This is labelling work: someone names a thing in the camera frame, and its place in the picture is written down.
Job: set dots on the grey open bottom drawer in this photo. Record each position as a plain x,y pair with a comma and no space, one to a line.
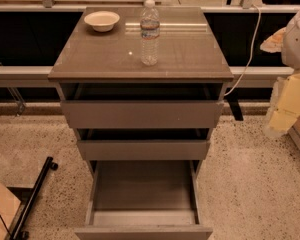
144,200

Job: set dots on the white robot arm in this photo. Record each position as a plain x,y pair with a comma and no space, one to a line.
290,50

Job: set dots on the cardboard box at left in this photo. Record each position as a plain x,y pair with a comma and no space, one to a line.
9,205

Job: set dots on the black wheeled stand leg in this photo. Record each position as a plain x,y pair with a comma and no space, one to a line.
28,197

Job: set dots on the black bracket behind cabinet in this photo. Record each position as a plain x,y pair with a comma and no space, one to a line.
233,102

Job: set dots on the white paper bowl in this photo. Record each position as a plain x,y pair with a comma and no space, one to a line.
102,21

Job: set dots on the grey top drawer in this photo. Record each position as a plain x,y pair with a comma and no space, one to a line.
143,106

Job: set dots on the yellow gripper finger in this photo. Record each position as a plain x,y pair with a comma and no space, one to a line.
284,107
273,43

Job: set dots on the grey middle drawer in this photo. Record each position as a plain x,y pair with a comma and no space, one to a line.
145,144

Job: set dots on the clear plastic water bottle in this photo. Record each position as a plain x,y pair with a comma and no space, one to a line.
150,32

